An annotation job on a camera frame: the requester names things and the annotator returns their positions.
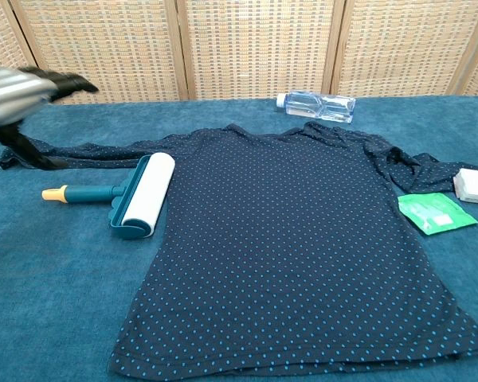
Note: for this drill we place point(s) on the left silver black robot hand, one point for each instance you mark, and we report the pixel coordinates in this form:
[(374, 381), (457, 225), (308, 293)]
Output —
[(8, 95)]

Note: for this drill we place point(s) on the teal lint roller white roll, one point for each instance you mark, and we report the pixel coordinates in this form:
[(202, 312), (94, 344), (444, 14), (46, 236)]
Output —
[(143, 191)]

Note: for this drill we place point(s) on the dark polka dot shirt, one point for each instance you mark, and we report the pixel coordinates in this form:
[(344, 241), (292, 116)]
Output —
[(283, 238)]

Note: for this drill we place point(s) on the teal plush table cloth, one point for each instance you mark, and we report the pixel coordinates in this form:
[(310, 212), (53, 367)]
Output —
[(44, 298)]

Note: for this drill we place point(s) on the woven bamboo folding screen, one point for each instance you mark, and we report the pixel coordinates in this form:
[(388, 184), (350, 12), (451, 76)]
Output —
[(255, 47)]

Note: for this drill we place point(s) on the clear plastic water bottle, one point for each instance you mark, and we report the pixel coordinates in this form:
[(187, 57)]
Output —
[(322, 106)]

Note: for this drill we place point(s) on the green foil packet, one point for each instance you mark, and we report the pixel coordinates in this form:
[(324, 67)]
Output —
[(434, 213)]

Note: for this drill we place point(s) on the white tissue pack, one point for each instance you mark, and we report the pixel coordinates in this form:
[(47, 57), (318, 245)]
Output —
[(476, 187)]

